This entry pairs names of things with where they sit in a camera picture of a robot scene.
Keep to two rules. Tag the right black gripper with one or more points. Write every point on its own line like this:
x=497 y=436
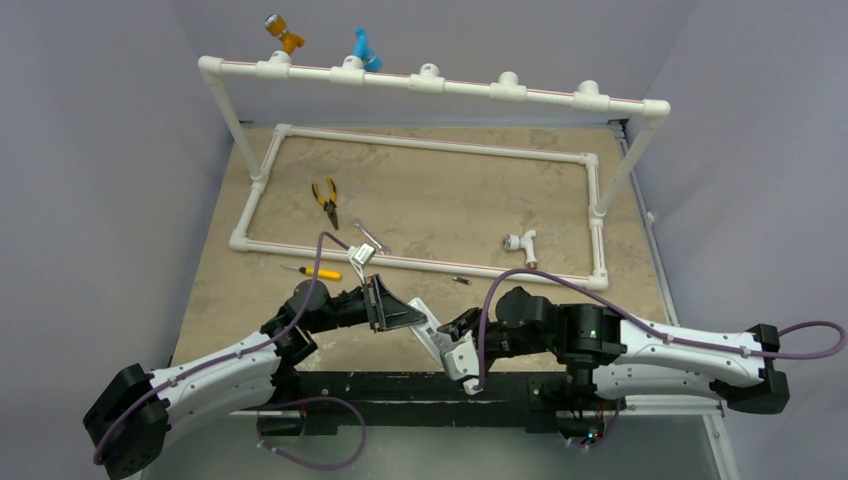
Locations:
x=473 y=331

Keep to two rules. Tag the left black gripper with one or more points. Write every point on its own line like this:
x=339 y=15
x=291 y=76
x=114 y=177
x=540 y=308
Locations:
x=388 y=312

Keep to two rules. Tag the white remote control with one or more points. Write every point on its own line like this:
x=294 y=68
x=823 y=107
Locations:
x=428 y=334

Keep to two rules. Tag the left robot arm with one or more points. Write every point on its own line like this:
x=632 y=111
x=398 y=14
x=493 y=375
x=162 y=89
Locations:
x=140 y=412

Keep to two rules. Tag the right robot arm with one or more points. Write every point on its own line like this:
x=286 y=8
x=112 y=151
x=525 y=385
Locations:
x=608 y=357

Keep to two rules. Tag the silver open-end wrench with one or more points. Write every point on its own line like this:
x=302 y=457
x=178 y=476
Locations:
x=380 y=246

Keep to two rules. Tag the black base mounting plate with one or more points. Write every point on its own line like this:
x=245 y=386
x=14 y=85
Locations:
x=319 y=403

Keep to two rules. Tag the white PVC tap fitting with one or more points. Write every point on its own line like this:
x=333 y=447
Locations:
x=525 y=243

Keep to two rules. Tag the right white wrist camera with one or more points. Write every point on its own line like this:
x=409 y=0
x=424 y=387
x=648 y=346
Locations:
x=461 y=363

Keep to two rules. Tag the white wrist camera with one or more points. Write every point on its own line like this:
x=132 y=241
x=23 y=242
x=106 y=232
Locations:
x=461 y=363
x=359 y=257

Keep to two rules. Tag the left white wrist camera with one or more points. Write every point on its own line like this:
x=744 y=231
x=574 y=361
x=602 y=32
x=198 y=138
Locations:
x=359 y=257

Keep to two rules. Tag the yellow handled screwdriver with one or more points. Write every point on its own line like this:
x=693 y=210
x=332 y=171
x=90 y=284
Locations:
x=318 y=273

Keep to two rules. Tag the yellow handled pliers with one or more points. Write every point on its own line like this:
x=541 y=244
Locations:
x=328 y=203

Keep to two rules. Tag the aluminium extrusion rail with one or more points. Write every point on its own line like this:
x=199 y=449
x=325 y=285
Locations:
x=190 y=394

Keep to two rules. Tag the blue hose nozzle fitting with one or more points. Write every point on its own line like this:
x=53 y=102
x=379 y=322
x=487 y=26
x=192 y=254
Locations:
x=363 y=51

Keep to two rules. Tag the white PVC pipe frame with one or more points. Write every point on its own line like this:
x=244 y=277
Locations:
x=586 y=98

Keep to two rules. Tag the orange hose nozzle fitting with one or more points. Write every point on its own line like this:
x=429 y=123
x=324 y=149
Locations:
x=278 y=28

